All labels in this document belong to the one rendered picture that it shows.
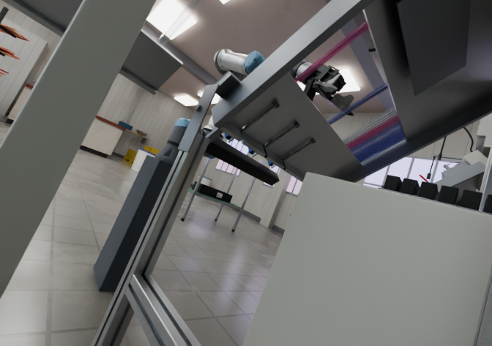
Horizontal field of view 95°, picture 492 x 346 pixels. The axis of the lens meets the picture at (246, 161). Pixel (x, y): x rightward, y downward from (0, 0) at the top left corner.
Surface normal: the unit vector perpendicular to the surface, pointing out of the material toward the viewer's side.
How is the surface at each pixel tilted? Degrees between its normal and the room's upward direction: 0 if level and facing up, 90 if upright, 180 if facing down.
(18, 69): 90
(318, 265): 90
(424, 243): 90
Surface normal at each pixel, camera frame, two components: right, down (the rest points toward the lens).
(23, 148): 0.70, 0.18
